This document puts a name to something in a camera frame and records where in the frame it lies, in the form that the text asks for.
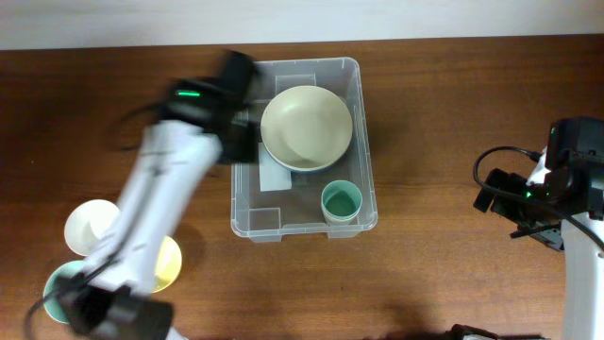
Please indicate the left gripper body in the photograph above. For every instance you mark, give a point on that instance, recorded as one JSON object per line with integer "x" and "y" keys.
{"x": 243, "y": 146}

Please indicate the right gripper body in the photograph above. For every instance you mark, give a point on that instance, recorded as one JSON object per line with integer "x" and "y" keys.
{"x": 529, "y": 220}

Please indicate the cream bowl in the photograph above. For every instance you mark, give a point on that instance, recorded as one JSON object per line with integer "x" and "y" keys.
{"x": 306, "y": 127}

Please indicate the dark blue bowl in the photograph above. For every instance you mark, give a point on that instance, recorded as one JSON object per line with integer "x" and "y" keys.
{"x": 315, "y": 170}

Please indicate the mint green cup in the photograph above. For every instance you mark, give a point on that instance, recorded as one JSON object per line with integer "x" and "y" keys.
{"x": 341, "y": 198}

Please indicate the yellow small bowl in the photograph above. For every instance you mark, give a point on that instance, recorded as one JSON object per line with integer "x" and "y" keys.
{"x": 169, "y": 264}

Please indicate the white small bowl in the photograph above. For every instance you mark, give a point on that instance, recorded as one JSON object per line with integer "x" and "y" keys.
{"x": 86, "y": 224}

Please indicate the mint green small bowl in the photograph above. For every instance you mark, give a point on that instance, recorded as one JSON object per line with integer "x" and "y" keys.
{"x": 52, "y": 306}

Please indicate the cream cup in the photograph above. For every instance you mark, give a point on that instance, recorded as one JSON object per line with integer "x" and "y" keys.
{"x": 337, "y": 221}

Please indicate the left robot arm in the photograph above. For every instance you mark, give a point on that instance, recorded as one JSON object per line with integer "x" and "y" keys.
{"x": 197, "y": 127}

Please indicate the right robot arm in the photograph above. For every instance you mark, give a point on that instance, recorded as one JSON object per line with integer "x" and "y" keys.
{"x": 560, "y": 205}

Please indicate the clear plastic storage bin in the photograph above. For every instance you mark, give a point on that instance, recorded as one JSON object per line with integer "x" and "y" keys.
{"x": 268, "y": 216}

